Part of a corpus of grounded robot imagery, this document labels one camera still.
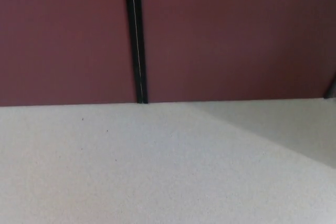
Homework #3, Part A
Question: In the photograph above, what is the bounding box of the black door edge strip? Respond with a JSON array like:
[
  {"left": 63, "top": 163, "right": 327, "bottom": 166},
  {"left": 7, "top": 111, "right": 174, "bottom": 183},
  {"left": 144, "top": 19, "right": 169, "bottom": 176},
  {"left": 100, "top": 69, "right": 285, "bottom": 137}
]
[{"left": 123, "top": 0, "right": 149, "bottom": 104}]

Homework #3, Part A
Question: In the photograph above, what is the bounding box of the maroon door leaf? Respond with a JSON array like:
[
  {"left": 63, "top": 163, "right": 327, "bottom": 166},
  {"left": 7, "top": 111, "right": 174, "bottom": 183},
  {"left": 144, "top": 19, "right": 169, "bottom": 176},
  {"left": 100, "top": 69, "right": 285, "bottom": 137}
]
[
  {"left": 139, "top": 0, "right": 336, "bottom": 103},
  {"left": 0, "top": 0, "right": 138, "bottom": 108}
]

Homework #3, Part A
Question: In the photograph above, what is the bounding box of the dark door frame post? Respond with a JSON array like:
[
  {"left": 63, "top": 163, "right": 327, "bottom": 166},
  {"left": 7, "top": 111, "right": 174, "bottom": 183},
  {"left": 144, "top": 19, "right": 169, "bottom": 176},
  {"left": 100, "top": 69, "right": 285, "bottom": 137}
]
[{"left": 323, "top": 70, "right": 336, "bottom": 100}]

